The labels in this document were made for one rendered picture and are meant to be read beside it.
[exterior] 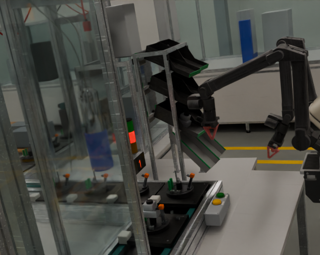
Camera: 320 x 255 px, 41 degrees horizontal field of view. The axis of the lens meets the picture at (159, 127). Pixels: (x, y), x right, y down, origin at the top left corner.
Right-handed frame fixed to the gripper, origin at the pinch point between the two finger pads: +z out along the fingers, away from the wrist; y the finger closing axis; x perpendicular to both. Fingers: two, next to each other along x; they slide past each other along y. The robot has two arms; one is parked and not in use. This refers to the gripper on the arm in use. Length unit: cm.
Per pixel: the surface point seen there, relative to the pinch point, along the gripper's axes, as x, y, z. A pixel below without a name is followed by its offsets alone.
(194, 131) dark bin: -15.4, -19.8, 3.3
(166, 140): -71, -110, 40
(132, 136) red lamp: -29.1, 25.6, -9.9
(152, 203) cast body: -17.0, 39.9, 15.3
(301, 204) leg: 36, -41, 54
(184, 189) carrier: -14.9, 6.5, 24.9
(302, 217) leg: 36, -41, 63
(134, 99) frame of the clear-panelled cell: -78, -80, -2
